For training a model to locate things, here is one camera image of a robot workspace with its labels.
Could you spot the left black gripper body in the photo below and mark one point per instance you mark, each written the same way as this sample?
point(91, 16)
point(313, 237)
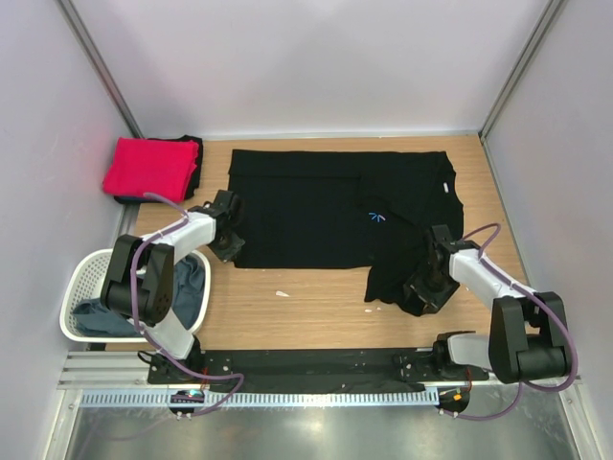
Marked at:
point(225, 248)

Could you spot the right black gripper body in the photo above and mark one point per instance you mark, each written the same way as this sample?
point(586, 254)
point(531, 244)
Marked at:
point(433, 288)

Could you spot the black t shirt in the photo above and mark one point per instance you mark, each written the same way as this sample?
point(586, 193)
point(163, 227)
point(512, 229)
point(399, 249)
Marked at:
point(196, 163)
point(340, 210)

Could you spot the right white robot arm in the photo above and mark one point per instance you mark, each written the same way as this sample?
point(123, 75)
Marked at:
point(528, 338)

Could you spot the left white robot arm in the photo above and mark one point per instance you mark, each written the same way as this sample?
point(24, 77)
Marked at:
point(138, 284)

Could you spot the folded red t shirt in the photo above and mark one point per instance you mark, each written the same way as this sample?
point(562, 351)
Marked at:
point(151, 167)

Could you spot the folded black t shirt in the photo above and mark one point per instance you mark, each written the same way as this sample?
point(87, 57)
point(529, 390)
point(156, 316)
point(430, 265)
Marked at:
point(196, 163)

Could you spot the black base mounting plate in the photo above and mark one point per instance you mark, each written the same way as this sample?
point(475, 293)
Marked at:
point(336, 371)

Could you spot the grey blue t shirt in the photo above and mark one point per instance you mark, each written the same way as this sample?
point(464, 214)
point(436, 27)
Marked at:
point(94, 319)

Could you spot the white laundry basket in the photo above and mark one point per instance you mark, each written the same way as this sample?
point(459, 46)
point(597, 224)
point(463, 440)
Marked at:
point(86, 282)

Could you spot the slotted grey cable duct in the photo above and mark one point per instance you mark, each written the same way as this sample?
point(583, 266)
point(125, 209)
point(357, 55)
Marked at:
point(175, 398)

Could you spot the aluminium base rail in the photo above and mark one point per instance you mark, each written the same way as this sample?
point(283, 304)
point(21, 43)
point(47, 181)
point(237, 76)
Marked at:
point(128, 368)

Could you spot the left aluminium corner post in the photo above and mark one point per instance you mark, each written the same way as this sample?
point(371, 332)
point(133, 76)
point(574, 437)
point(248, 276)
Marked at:
point(87, 43)

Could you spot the aluminium corner post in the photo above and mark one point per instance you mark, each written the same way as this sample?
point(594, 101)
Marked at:
point(536, 37)
point(87, 43)

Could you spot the right aluminium corner post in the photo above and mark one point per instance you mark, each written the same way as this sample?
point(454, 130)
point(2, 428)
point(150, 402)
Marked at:
point(536, 37)

